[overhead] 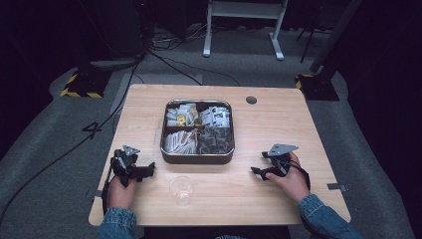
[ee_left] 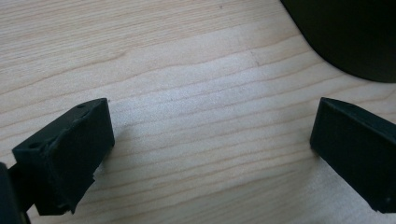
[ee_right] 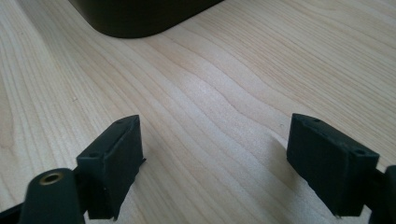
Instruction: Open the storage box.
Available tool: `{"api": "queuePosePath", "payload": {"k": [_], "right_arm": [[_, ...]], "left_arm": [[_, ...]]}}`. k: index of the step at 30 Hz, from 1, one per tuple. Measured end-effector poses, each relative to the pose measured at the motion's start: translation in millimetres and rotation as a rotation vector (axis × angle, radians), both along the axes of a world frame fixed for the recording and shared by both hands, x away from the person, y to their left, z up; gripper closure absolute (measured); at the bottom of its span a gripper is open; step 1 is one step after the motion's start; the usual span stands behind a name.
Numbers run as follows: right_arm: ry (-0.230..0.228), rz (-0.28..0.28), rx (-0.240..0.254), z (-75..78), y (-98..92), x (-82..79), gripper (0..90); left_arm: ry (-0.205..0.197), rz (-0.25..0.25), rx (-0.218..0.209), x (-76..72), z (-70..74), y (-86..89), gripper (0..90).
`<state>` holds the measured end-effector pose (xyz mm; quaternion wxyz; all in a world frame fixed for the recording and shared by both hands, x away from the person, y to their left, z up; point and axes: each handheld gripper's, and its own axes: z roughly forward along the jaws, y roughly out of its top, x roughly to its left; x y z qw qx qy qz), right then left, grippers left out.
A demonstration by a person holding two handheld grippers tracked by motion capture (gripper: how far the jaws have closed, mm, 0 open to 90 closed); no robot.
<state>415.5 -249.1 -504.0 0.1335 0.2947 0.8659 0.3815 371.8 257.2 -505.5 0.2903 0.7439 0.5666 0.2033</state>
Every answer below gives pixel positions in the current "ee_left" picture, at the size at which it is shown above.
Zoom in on dark divided metal tray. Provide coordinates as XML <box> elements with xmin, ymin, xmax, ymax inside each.
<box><xmin>279</xmin><ymin>0</ymin><xmax>396</xmax><ymax>83</ymax></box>

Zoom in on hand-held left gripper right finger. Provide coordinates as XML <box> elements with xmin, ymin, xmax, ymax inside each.
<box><xmin>310</xmin><ymin>97</ymin><xmax>396</xmax><ymax>214</ymax></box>

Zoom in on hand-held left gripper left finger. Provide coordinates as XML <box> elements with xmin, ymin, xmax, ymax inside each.
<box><xmin>12</xmin><ymin>97</ymin><xmax>116</xmax><ymax>217</ymax></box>

